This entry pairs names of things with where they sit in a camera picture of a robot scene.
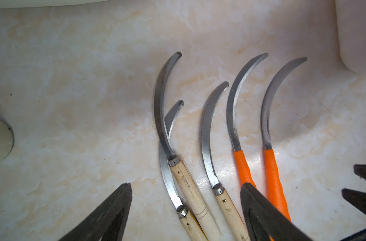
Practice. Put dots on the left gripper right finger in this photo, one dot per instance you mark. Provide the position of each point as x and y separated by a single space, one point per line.
264 222

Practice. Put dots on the wooden handle sickle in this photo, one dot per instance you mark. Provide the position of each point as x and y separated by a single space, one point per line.
187 219
185 185
235 222

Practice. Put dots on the white storage box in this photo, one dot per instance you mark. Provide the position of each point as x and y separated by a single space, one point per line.
351 24

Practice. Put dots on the wooden handle sickle far left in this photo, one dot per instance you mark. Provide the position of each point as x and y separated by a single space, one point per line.
187 219

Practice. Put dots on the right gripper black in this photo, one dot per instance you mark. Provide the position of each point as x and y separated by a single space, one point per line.
358 200

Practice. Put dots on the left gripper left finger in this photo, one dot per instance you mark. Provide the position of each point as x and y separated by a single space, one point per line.
108 221

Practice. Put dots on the mint green toaster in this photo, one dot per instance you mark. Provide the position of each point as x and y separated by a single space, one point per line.
43 3

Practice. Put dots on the orange handle sickle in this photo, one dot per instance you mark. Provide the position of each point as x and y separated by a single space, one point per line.
275 190
240 160

